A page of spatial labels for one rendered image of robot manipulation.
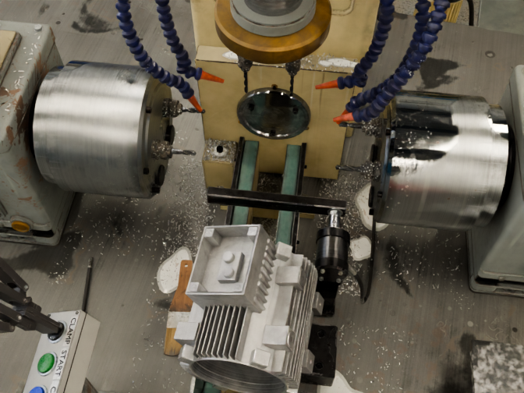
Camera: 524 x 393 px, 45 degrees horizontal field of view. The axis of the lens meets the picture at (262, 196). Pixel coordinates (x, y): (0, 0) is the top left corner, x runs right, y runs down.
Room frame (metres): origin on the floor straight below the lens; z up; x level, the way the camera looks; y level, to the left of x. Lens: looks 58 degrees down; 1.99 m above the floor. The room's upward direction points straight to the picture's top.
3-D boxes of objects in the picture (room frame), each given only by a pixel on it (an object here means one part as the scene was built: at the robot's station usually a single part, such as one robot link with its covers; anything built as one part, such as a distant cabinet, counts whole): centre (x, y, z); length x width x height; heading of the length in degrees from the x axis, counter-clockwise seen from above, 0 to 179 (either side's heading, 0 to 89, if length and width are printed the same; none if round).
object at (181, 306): (0.50, 0.16, 0.80); 0.21 x 0.05 x 0.01; 178
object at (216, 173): (0.80, 0.09, 0.86); 0.07 x 0.06 x 0.12; 83
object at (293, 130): (0.81, -0.02, 1.02); 0.15 x 0.02 x 0.15; 83
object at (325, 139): (0.88, -0.03, 0.97); 0.30 x 0.11 x 0.34; 83
